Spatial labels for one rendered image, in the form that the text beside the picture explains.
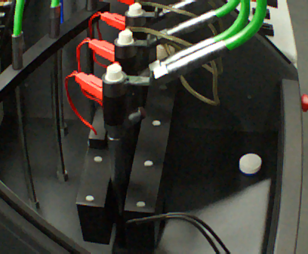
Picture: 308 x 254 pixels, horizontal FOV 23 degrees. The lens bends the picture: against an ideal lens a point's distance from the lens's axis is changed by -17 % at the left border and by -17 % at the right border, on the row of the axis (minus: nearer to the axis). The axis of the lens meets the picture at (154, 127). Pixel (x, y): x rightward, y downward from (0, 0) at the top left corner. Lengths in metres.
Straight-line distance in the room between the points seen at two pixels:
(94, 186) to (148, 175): 0.07
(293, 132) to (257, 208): 0.14
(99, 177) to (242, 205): 0.27
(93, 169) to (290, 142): 0.29
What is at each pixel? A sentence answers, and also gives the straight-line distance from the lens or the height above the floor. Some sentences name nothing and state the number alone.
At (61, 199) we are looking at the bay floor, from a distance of 1.28.
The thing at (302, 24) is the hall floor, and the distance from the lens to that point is 3.46.
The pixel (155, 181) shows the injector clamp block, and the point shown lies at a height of 0.98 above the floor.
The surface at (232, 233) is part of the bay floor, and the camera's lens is 1.22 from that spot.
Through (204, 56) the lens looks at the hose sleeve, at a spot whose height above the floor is 1.18.
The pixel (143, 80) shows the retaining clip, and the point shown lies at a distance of 0.99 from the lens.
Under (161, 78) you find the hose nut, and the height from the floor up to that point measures 1.15.
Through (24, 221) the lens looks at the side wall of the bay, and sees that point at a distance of 0.69.
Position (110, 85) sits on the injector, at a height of 1.13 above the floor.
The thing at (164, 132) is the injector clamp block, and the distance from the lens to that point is 1.16.
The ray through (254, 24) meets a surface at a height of 1.24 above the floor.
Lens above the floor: 1.70
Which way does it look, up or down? 38 degrees down
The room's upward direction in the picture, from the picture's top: 1 degrees counter-clockwise
